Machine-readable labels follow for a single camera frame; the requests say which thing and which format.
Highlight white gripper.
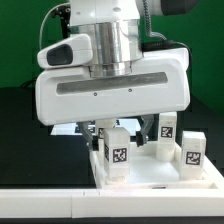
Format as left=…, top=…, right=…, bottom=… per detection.
left=35, top=48, right=190, bottom=151

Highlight white square table top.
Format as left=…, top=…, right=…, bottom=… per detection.
left=90, top=141, right=224, bottom=189

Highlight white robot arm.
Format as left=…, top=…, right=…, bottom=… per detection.
left=36, top=0, right=195, bottom=148

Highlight white sheet with tags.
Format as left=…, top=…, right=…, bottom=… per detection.
left=51, top=118, right=140, bottom=136

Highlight white L-shaped obstacle fence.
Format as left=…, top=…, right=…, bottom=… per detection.
left=0, top=156, right=224, bottom=219

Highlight black cables on table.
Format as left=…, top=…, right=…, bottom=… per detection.
left=20, top=79, right=38, bottom=89

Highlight black camera on stand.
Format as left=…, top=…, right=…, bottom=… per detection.
left=50, top=3, right=71, bottom=38

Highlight grey cable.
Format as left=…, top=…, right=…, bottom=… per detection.
left=38, top=3, right=68, bottom=51

